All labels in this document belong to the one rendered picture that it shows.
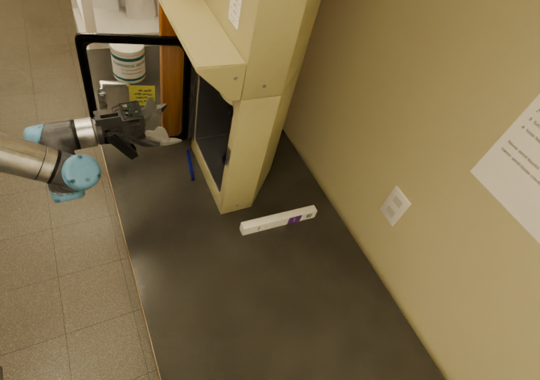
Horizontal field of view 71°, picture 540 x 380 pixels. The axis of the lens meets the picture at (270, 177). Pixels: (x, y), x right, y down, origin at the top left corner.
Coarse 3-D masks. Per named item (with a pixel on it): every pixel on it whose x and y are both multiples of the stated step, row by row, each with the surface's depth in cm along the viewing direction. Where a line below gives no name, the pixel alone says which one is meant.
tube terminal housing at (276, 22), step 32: (224, 0) 86; (256, 0) 72; (288, 0) 74; (320, 0) 93; (256, 32) 77; (288, 32) 80; (256, 64) 83; (288, 64) 87; (256, 96) 90; (288, 96) 109; (256, 128) 99; (256, 160) 110; (224, 192) 115; (256, 192) 127
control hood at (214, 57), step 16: (160, 0) 93; (176, 0) 94; (192, 0) 96; (176, 16) 89; (192, 16) 90; (208, 16) 92; (176, 32) 85; (192, 32) 86; (208, 32) 87; (224, 32) 88; (192, 48) 81; (208, 48) 83; (224, 48) 84; (192, 64) 79; (208, 64) 79; (224, 64) 80; (240, 64) 81; (208, 80) 81; (224, 80) 82; (240, 80) 84; (240, 96) 88
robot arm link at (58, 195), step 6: (48, 186) 90; (54, 186) 88; (54, 192) 89; (60, 192) 89; (66, 192) 89; (72, 192) 90; (78, 192) 91; (84, 192) 94; (54, 198) 90; (60, 198) 89; (66, 198) 89; (72, 198) 90
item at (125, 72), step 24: (96, 48) 101; (120, 48) 103; (144, 48) 105; (168, 48) 107; (96, 72) 106; (120, 72) 108; (144, 72) 110; (168, 72) 112; (96, 96) 112; (120, 96) 114; (144, 96) 117; (168, 96) 119; (168, 120) 126
